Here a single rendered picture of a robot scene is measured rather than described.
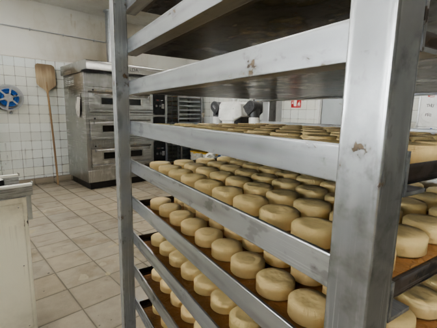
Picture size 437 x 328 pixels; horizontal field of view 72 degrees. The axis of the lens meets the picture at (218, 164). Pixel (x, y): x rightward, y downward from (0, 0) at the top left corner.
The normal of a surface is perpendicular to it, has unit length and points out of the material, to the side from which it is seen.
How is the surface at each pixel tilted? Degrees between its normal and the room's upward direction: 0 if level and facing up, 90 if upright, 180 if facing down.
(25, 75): 90
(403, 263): 0
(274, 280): 0
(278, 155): 90
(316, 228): 0
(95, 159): 91
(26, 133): 90
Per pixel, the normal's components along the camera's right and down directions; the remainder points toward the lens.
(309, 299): 0.02, -0.99
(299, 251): -0.84, 0.07
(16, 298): 0.70, 0.13
